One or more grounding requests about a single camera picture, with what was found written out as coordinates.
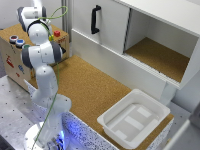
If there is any blue button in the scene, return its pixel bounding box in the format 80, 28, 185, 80
15, 38, 26, 48

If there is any green cable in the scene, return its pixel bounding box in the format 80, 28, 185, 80
33, 5, 69, 150

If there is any white cabinet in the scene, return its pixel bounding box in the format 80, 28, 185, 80
68, 0, 200, 107

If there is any white plastic box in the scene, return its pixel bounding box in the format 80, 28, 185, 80
96, 88, 172, 150

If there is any green button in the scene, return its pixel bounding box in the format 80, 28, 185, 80
21, 43, 31, 51

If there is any black drawer handle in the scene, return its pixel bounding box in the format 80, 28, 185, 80
60, 46, 67, 56

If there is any red button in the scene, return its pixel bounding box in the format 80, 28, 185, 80
9, 34, 19, 44

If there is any pink block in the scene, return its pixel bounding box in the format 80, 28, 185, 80
53, 30, 62, 38

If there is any wooden drawer box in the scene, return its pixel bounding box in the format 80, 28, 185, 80
0, 22, 71, 92

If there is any black door handle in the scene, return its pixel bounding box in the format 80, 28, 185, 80
90, 4, 102, 36

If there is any white sliding door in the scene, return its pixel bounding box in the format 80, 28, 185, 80
72, 0, 131, 55

